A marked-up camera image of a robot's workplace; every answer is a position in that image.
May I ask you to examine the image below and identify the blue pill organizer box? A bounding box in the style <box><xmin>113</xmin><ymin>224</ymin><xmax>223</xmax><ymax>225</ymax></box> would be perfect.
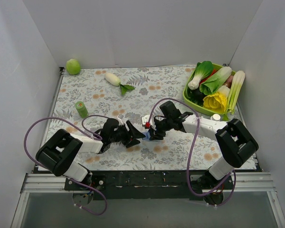
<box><xmin>143</xmin><ymin>132</ymin><xmax>151</xmax><ymax>141</ymax></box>

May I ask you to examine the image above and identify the green pill bottle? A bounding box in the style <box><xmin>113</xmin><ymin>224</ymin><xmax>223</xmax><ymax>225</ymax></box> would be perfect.
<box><xmin>75</xmin><ymin>101</ymin><xmax>88</xmax><ymax>118</ymax></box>

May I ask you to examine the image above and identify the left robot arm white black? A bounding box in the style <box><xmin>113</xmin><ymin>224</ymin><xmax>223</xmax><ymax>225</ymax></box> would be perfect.
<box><xmin>36</xmin><ymin>118</ymin><xmax>145</xmax><ymax>190</ymax></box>

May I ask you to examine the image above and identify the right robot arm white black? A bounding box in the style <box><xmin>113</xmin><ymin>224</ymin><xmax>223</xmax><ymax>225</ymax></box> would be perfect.
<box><xmin>142</xmin><ymin>98</ymin><xmax>259</xmax><ymax>189</ymax></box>

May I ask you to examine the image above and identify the floral table mat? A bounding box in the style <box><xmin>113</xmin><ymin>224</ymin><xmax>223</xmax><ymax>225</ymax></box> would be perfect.
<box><xmin>45</xmin><ymin>66</ymin><xmax>221</xmax><ymax>171</ymax></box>

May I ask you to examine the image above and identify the green vegetable tray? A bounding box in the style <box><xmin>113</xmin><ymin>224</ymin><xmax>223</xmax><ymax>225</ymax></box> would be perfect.
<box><xmin>184</xmin><ymin>65</ymin><xmax>232</xmax><ymax>115</ymax></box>

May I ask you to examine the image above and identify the yellow napa cabbage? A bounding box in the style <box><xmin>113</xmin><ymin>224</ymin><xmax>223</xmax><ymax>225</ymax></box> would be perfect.
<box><xmin>203</xmin><ymin>85</ymin><xmax>230</xmax><ymax>114</ymax></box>

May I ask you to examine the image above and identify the black base bar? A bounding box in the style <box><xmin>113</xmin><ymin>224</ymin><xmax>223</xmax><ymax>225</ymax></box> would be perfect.
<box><xmin>64</xmin><ymin>170</ymin><xmax>237</xmax><ymax>200</ymax></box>

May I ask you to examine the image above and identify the bok choy middle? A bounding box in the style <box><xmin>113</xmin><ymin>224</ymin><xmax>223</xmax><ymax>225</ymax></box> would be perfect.
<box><xmin>199</xmin><ymin>66</ymin><xmax>232</xmax><ymax>95</ymax></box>

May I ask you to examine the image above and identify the bok choy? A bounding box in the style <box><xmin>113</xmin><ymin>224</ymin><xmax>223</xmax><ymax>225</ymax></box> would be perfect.
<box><xmin>188</xmin><ymin>61</ymin><xmax>214</xmax><ymax>90</ymax></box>
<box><xmin>199</xmin><ymin>66</ymin><xmax>232</xmax><ymax>95</ymax></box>

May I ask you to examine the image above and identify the white radish with leaves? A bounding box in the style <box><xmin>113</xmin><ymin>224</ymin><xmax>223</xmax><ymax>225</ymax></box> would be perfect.
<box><xmin>105</xmin><ymin>72</ymin><xmax>135</xmax><ymax>95</ymax></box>

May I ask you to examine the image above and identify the bok choy left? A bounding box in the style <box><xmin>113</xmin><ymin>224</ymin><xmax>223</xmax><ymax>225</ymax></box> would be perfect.
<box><xmin>188</xmin><ymin>61</ymin><xmax>214</xmax><ymax>90</ymax></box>

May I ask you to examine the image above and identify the green round cabbage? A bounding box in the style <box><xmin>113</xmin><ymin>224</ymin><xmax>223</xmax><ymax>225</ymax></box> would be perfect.
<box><xmin>66</xmin><ymin>59</ymin><xmax>81</xmax><ymax>75</ymax></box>

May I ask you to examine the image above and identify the pale celery stalk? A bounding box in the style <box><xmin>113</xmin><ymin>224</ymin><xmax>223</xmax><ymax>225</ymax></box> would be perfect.
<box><xmin>223</xmin><ymin>71</ymin><xmax>246</xmax><ymax>121</ymax></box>

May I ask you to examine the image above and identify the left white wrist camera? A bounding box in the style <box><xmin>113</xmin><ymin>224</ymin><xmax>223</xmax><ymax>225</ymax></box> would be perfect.
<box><xmin>116</xmin><ymin>114</ymin><xmax>124</xmax><ymax>125</ymax></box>

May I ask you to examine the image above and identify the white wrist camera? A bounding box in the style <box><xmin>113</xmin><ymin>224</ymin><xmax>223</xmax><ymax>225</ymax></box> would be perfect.
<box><xmin>116</xmin><ymin>114</ymin><xmax>124</xmax><ymax>125</ymax></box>
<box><xmin>142</xmin><ymin>115</ymin><xmax>155</xmax><ymax>129</ymax></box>

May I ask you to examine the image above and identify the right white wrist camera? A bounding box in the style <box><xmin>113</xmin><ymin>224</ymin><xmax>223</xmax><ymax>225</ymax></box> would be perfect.
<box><xmin>142</xmin><ymin>115</ymin><xmax>155</xmax><ymax>129</ymax></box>

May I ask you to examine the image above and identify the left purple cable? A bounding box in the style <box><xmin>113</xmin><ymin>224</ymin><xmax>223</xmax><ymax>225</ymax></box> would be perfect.
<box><xmin>23</xmin><ymin>114</ymin><xmax>109</xmax><ymax>216</ymax></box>

